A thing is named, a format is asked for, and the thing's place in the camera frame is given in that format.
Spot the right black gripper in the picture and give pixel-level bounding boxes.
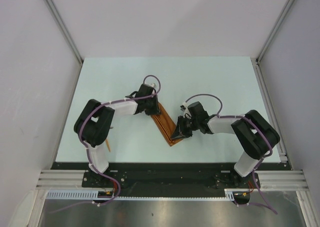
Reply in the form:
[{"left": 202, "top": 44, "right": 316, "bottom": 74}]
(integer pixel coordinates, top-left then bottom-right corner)
[{"left": 170, "top": 115, "right": 199, "bottom": 140}]

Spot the orange cloth napkin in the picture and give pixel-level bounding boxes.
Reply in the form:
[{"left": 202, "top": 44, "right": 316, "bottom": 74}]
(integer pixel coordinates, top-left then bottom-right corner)
[{"left": 151, "top": 102, "right": 182, "bottom": 147}]

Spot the orange wooden spoon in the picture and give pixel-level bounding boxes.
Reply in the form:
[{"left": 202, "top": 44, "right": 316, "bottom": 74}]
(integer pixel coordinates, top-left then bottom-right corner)
[{"left": 105, "top": 139, "right": 111, "bottom": 152}]

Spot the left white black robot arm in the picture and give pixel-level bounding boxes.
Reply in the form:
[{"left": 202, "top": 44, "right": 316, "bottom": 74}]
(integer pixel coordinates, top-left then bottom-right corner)
[{"left": 73, "top": 83, "right": 161, "bottom": 187}]

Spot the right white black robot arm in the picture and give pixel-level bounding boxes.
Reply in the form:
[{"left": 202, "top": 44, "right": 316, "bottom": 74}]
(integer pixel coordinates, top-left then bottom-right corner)
[{"left": 171, "top": 101, "right": 280, "bottom": 188}]

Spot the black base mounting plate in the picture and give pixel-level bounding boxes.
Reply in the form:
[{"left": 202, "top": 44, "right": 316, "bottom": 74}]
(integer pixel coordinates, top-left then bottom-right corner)
[{"left": 51, "top": 160, "right": 292, "bottom": 198}]

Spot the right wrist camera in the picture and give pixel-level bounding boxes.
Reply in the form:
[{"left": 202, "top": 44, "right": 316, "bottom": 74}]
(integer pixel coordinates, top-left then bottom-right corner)
[{"left": 180, "top": 102, "right": 192, "bottom": 119}]

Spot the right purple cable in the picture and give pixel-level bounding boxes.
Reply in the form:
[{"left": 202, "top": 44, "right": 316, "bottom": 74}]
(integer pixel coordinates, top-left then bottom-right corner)
[{"left": 183, "top": 93, "right": 278, "bottom": 215}]

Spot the right aluminium frame rail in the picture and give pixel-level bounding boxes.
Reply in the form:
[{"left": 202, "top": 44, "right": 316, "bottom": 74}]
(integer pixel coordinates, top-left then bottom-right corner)
[{"left": 251, "top": 58, "right": 311, "bottom": 227}]

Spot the left aluminium frame post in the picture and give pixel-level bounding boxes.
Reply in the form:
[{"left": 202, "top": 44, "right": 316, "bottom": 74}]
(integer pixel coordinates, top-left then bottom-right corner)
[{"left": 43, "top": 0, "right": 84, "bottom": 66}]

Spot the aluminium frame post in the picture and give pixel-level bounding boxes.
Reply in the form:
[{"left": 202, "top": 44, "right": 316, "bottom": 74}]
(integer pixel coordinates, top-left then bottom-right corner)
[
  {"left": 43, "top": 0, "right": 84, "bottom": 66},
  {"left": 255, "top": 0, "right": 296, "bottom": 64}
]

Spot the white slotted cable duct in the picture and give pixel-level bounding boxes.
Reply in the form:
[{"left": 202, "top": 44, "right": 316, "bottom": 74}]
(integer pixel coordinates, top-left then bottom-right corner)
[{"left": 46, "top": 190, "right": 234, "bottom": 201}]

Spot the right aluminium frame post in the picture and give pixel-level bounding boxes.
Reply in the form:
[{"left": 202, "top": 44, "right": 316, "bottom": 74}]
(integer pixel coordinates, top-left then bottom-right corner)
[{"left": 255, "top": 0, "right": 296, "bottom": 64}]

